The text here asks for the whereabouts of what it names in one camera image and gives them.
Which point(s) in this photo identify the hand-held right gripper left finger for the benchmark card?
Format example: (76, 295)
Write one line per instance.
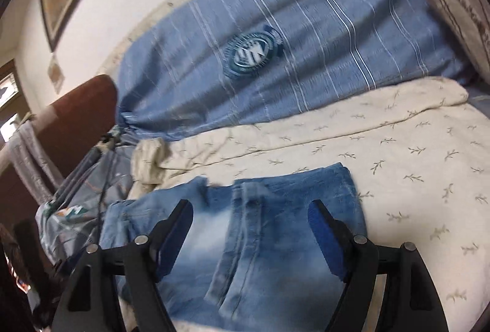
(174, 236)

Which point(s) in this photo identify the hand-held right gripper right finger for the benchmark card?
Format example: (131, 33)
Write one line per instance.
(325, 236)

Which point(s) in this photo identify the blue denim pants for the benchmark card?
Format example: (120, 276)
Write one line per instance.
(249, 240)

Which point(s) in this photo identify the cream leaf-print blanket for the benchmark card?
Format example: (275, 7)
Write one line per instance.
(402, 163)

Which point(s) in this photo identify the brown headboard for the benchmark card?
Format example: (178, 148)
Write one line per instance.
(76, 106)

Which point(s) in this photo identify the grey hanging cloth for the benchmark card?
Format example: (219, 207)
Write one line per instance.
(30, 156)

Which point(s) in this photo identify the blue plaid quilt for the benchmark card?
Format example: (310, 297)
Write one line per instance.
(306, 48)

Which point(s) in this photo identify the blue bed sheet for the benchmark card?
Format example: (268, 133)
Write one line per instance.
(481, 102)

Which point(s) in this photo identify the window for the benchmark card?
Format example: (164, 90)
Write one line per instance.
(8, 98)

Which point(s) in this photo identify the striped cream pillow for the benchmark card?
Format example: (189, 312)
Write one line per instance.
(459, 10)

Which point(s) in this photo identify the small wall picture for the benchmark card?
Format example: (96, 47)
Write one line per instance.
(56, 73)

